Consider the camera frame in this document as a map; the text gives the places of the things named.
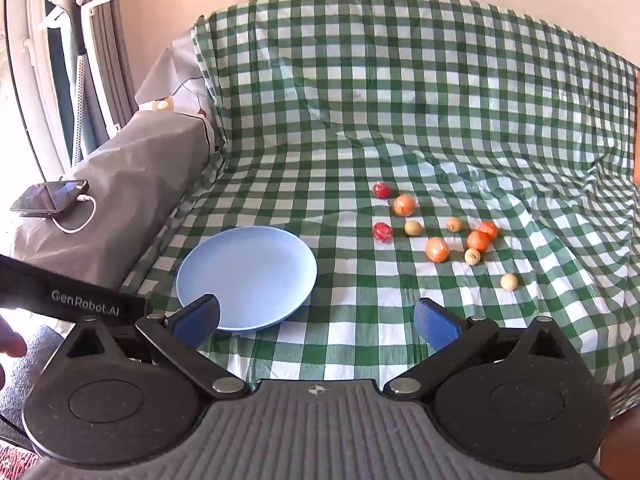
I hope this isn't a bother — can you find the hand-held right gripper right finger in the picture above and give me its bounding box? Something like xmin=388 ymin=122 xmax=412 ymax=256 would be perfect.
xmin=382 ymin=297 xmax=578 ymax=402

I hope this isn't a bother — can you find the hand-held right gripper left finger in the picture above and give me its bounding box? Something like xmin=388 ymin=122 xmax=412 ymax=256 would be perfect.
xmin=62 ymin=293 xmax=249 ymax=403

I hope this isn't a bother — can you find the light blue plate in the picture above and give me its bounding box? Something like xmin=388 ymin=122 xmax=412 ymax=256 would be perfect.
xmin=175 ymin=226 xmax=319 ymax=333

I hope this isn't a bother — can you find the person's left hand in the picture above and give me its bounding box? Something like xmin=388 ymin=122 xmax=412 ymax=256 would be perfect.
xmin=0 ymin=307 xmax=27 ymax=388

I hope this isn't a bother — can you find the black smartphone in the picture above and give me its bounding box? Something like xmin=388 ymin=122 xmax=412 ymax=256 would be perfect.
xmin=10 ymin=179 xmax=90 ymax=219

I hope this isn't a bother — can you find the grey furniture cover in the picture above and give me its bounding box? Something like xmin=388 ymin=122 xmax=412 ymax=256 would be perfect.
xmin=10 ymin=109 xmax=223 ymax=292

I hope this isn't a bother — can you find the red patterned rug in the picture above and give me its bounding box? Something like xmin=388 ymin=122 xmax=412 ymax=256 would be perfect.
xmin=0 ymin=441 xmax=42 ymax=477

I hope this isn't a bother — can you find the green checked tablecloth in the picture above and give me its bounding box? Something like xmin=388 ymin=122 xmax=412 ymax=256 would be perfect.
xmin=120 ymin=0 xmax=640 ymax=418

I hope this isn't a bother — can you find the printed white cloth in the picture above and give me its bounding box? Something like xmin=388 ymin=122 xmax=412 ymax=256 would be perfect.
xmin=134 ymin=27 xmax=221 ymax=122

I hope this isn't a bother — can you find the white charging cable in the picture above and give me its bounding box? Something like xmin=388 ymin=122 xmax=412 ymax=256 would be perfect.
xmin=52 ymin=194 xmax=97 ymax=235

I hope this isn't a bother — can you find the white window frame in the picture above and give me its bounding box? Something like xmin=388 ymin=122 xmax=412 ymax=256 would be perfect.
xmin=0 ymin=0 xmax=68 ymax=178

